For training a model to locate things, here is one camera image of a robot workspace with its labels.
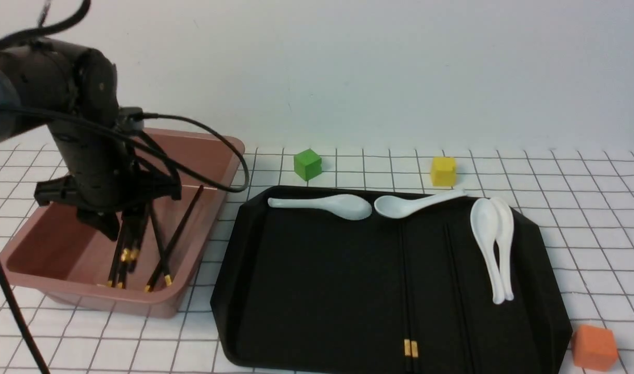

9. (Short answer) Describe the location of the black chopstick in bin rightmost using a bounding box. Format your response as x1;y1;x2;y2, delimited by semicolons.
144;185;204;293

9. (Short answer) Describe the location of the green cube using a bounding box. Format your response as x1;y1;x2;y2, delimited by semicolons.
293;149;322;181

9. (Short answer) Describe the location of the black plastic tray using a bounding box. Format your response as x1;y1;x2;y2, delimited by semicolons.
210;185;573;373

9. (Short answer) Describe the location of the pink plastic bin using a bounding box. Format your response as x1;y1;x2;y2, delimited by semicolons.
0;128;240;318

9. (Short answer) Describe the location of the white spoon right front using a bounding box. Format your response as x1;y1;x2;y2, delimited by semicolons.
470;198;505;305

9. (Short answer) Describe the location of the white spoon far left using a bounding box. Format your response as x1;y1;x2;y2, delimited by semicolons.
267;194;373;221

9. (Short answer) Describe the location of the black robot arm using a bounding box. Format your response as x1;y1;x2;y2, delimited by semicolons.
0;38;181;248

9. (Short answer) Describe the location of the white spoon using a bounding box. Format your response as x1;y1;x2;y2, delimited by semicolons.
267;194;373;221
470;198;505;305
490;196;514;301
373;190;467;219

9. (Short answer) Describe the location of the black cable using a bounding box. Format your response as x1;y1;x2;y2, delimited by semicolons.
0;0;250;374

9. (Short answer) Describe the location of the white spoon right back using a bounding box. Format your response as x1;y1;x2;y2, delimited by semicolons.
490;196;514;301

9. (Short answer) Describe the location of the orange cube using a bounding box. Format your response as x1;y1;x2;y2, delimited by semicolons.
572;324;618;372

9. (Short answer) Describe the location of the black chopstick in bin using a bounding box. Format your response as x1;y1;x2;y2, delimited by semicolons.
144;185;204;293
116;253;129;289
107;239;124;287
149;204;173;287

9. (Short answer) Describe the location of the black chopstick in bin leftmost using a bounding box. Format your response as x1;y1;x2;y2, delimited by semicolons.
107;239;124;287

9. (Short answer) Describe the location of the white spoon centre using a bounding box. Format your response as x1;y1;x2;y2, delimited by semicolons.
373;190;467;219

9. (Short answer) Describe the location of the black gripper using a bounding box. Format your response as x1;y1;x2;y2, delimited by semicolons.
34;107;182;245

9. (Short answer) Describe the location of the yellow cube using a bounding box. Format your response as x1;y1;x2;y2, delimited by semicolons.
430;157;457;187

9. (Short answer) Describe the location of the black gold-band chopstick tray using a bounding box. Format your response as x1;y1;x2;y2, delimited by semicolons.
125;206;147;274
398;224;414;373
401;223;420;373
119;210;134;272

